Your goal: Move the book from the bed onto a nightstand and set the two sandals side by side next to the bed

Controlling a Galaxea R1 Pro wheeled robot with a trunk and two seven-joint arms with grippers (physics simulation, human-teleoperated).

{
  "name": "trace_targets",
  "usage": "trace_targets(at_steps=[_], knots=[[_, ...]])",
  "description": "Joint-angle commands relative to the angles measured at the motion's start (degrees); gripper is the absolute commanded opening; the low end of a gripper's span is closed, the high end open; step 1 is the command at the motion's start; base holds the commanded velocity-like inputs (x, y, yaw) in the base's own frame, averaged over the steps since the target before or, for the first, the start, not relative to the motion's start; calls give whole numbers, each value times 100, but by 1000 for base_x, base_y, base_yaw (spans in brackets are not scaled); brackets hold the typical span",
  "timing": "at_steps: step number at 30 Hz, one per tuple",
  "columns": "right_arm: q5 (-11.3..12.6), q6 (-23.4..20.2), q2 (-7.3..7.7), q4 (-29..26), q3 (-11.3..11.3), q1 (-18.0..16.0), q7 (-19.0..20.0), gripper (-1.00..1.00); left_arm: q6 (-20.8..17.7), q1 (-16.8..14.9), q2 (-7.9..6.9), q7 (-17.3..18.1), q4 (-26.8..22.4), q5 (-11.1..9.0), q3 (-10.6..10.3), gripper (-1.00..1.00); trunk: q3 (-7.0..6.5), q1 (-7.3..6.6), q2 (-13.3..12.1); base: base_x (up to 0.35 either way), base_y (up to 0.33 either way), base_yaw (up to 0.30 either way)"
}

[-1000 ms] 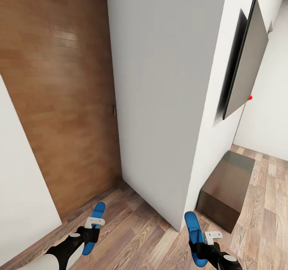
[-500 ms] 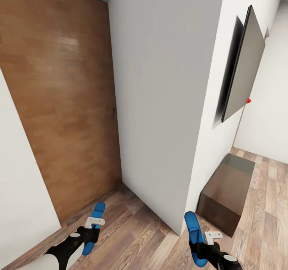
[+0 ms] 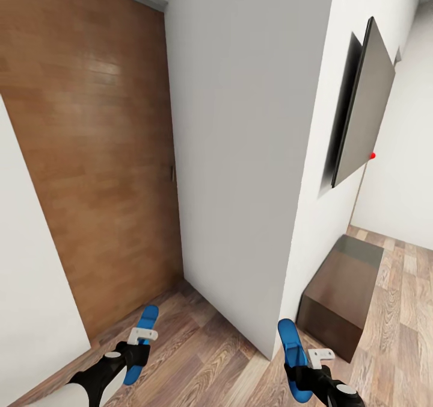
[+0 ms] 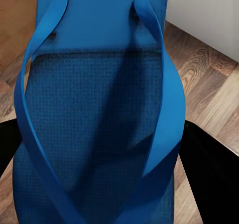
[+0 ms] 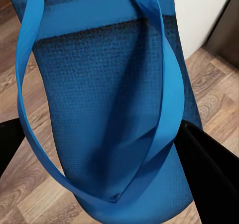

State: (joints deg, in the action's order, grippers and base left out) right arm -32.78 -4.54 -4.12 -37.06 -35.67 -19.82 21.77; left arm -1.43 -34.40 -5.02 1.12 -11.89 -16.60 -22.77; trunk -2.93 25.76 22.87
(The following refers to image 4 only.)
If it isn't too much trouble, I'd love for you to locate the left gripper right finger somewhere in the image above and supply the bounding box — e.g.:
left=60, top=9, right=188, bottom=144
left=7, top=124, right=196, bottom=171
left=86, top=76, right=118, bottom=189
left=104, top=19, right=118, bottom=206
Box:
left=179, top=120, right=239, bottom=224

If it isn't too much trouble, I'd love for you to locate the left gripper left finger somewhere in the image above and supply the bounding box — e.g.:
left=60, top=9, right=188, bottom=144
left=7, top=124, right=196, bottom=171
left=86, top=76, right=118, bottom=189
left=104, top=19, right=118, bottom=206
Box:
left=0, top=118, right=22, bottom=177

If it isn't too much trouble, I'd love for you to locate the sandal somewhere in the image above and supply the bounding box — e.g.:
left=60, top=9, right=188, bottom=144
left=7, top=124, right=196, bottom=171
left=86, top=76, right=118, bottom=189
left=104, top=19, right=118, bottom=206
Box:
left=12, top=0, right=186, bottom=224

